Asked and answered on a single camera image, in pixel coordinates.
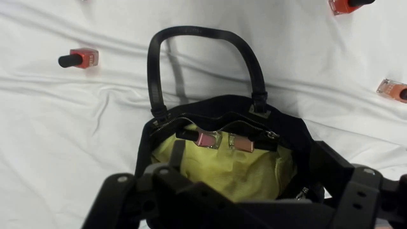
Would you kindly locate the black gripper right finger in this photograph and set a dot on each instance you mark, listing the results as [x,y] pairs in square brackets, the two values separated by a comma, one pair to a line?
[329,169]

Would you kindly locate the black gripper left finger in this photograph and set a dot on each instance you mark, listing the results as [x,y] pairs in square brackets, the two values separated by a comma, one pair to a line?
[178,157]

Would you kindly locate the pink nail polish bottle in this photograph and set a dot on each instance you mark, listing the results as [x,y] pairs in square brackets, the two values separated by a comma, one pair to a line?
[208,139]

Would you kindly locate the orange nail polish bottle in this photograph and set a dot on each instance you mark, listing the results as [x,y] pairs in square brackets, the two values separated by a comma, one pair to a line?
[81,59]

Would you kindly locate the peach nail polish bottle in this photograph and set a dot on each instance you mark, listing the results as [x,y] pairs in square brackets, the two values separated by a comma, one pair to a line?
[393,91]

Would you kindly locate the red-orange nail polish bottle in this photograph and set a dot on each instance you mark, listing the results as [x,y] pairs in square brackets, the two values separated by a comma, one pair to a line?
[345,5]

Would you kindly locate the white tablecloth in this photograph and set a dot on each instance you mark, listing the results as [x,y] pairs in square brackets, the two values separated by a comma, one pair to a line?
[64,127]

